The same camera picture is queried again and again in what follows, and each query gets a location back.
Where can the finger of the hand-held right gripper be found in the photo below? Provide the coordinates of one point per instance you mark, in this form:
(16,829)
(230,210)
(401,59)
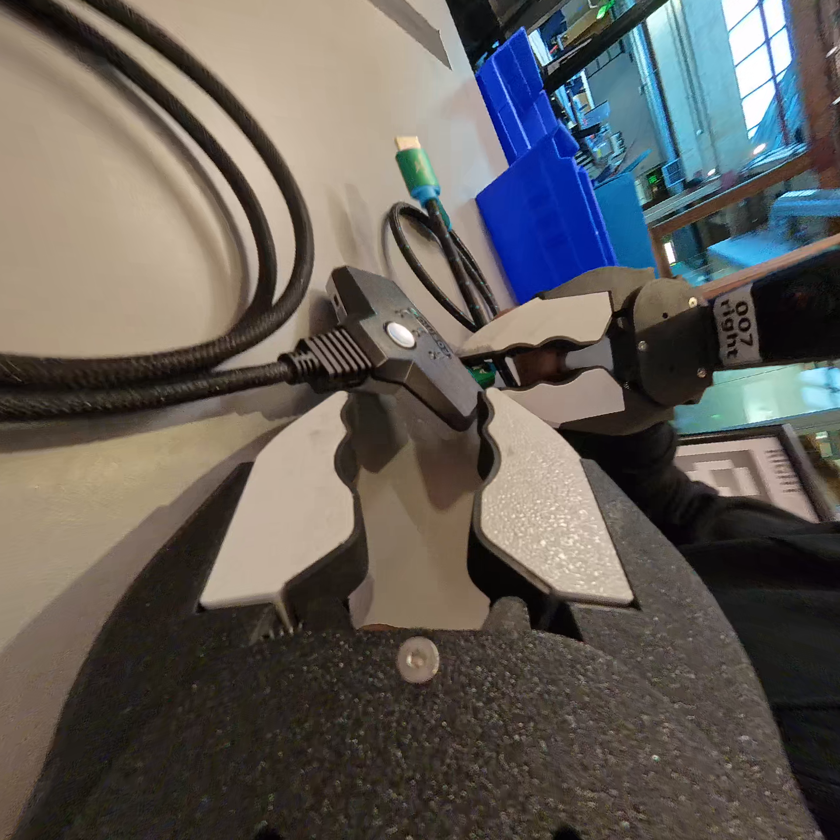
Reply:
(558,318)
(577,397)

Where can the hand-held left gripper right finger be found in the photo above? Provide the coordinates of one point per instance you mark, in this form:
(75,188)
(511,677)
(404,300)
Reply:
(551,525)

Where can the person's right hand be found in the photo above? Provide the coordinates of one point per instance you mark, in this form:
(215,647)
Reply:
(541,367)

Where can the black-framed printed panel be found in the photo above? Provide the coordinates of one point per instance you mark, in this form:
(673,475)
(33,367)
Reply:
(741,466)

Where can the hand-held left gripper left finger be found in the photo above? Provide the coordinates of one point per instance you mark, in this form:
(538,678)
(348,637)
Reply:
(289,525)

